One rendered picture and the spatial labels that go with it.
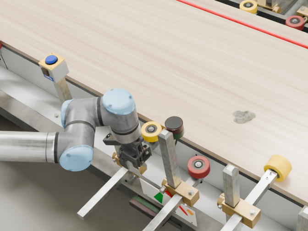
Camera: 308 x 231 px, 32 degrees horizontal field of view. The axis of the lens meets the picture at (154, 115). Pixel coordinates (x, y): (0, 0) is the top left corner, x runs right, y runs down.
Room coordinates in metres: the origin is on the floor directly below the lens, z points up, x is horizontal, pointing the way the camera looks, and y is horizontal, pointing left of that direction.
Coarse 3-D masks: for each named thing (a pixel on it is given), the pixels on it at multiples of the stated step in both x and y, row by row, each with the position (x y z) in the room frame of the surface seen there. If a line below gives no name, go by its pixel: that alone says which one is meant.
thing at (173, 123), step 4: (168, 120) 1.16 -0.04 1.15; (172, 120) 1.16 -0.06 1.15; (176, 120) 1.15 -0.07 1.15; (180, 120) 1.15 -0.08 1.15; (168, 124) 1.14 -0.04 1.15; (172, 124) 1.14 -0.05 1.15; (176, 124) 1.14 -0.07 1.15; (180, 124) 1.13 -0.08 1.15; (172, 128) 1.12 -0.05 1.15; (176, 128) 1.12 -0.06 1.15; (176, 140) 1.15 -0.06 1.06
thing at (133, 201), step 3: (132, 198) 1.20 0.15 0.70; (132, 201) 1.19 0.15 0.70; (135, 201) 1.19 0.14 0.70; (135, 204) 1.17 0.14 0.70; (138, 204) 1.17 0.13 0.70; (141, 204) 1.17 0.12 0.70; (141, 207) 1.16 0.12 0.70; (144, 207) 1.15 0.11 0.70; (144, 210) 1.14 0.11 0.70; (147, 210) 1.14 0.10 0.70; (150, 210) 1.13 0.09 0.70; (150, 213) 1.12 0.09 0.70; (153, 213) 1.12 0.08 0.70; (153, 216) 1.10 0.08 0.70
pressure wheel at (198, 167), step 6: (198, 156) 1.18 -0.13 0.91; (192, 162) 1.16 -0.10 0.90; (198, 162) 1.15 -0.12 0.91; (204, 162) 1.15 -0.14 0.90; (192, 168) 1.14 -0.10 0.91; (198, 168) 1.13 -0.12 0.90; (204, 168) 1.12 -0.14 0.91; (192, 174) 1.12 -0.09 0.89; (198, 174) 1.11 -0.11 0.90; (204, 174) 1.11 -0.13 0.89
